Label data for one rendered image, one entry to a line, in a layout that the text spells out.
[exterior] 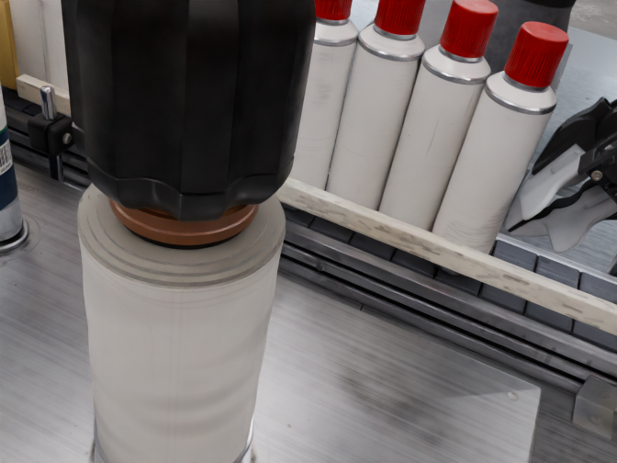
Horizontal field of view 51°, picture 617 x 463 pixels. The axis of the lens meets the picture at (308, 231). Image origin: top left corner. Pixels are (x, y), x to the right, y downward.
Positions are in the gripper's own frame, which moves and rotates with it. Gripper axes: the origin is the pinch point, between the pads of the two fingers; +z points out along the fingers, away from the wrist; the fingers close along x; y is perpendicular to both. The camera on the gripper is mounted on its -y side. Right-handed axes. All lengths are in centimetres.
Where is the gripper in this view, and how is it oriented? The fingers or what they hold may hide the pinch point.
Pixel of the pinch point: (522, 217)
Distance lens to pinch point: 55.7
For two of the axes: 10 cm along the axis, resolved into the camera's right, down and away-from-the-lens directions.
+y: -4.0, 5.4, -7.4
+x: 7.1, 7.0, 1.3
